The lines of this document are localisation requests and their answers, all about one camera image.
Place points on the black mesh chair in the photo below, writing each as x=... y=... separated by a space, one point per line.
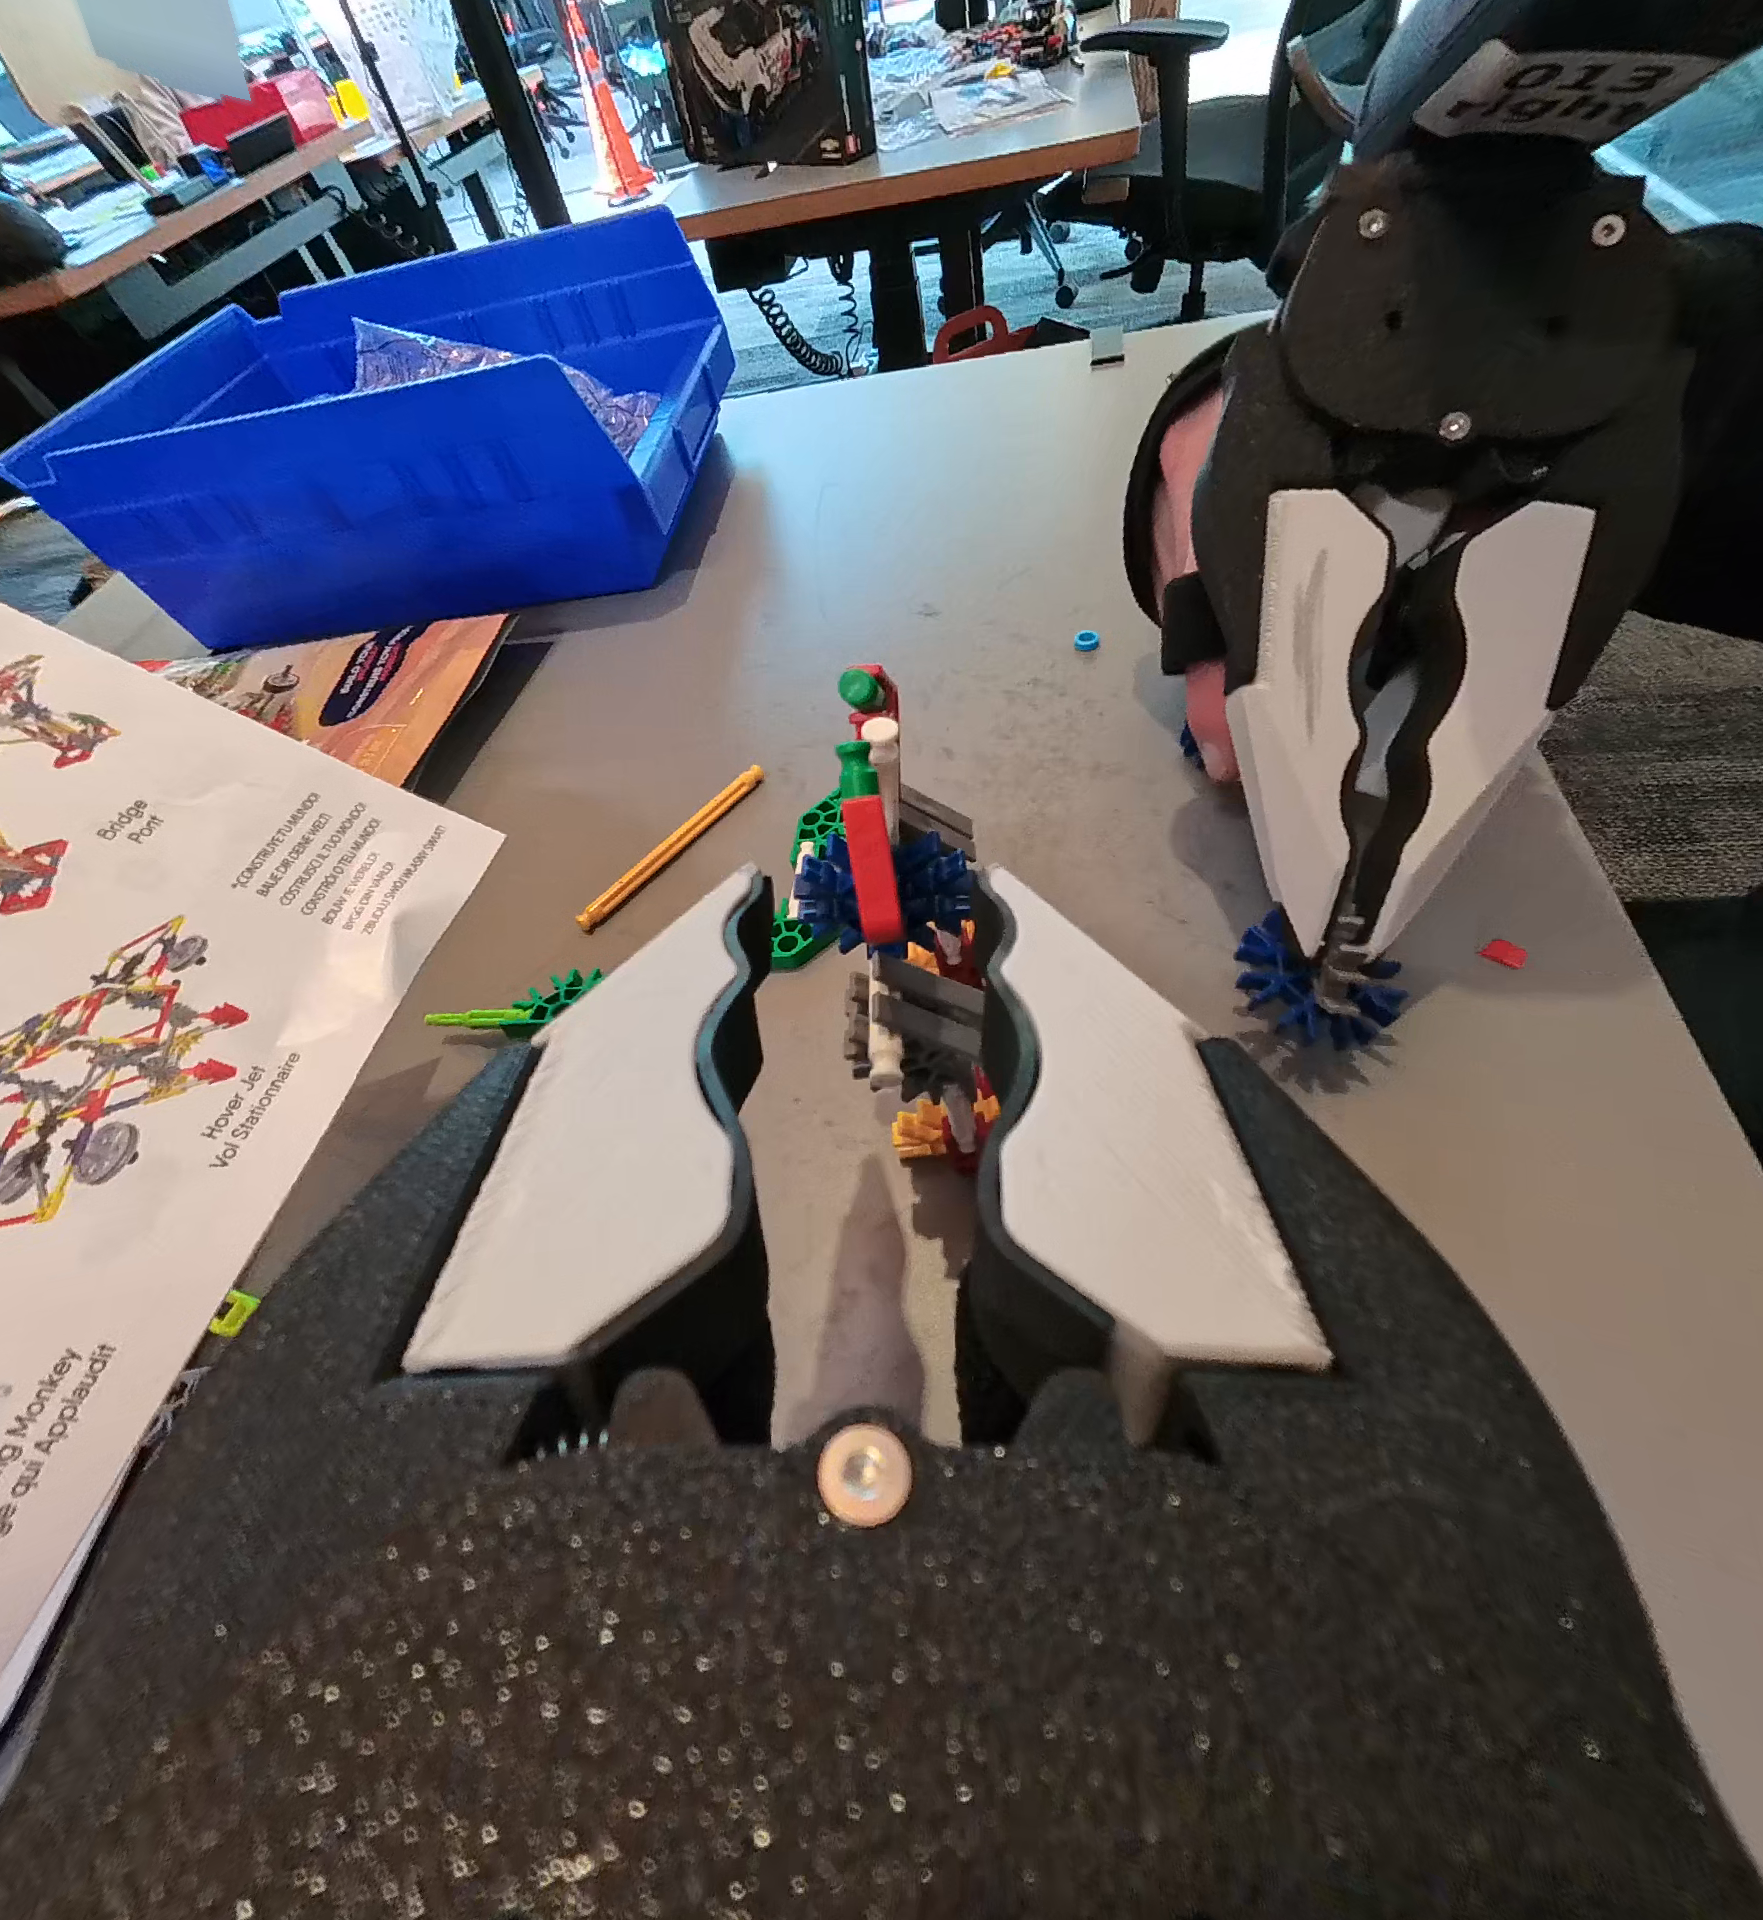
x=1324 y=105

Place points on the open toy instruction booklet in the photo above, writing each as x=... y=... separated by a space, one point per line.
x=147 y=1051

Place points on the black toy set box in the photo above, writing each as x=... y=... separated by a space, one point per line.
x=762 y=82

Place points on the red curved object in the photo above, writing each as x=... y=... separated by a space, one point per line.
x=972 y=327

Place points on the tripod light stand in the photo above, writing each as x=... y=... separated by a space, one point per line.
x=399 y=135

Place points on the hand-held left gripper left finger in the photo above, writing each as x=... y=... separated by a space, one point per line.
x=596 y=1185

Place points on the cluttered wooden desk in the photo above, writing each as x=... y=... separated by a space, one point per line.
x=11 y=293

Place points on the person's right hand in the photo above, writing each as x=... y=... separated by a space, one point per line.
x=1178 y=495

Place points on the wooden office desk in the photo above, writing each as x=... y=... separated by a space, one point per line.
x=896 y=181

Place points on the plain blue plastic bin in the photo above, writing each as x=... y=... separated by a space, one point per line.
x=371 y=511

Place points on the multicolour construction toy model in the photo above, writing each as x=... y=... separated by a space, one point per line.
x=882 y=900

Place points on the green fan connector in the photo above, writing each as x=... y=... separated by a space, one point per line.
x=806 y=900

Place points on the blue snowflake connector with grey piece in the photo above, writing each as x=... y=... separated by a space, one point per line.
x=1310 y=1005

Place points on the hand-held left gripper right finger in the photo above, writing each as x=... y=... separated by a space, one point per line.
x=1136 y=1185

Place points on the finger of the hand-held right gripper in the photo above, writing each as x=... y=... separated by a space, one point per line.
x=1512 y=645
x=1294 y=704

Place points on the orange toy packaging bag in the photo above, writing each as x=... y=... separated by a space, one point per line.
x=371 y=690

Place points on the long yellow rod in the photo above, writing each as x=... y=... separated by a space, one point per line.
x=672 y=849

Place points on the clear plastic bag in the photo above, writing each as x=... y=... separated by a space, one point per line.
x=431 y=361

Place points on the orange traffic cone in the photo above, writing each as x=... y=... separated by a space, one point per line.
x=614 y=135

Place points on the grey office chair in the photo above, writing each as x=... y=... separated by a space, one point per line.
x=1196 y=165

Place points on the green plastic peg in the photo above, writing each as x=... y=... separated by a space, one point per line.
x=862 y=690
x=858 y=772

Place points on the bundle of red yellow rods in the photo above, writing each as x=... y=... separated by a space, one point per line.
x=942 y=1133

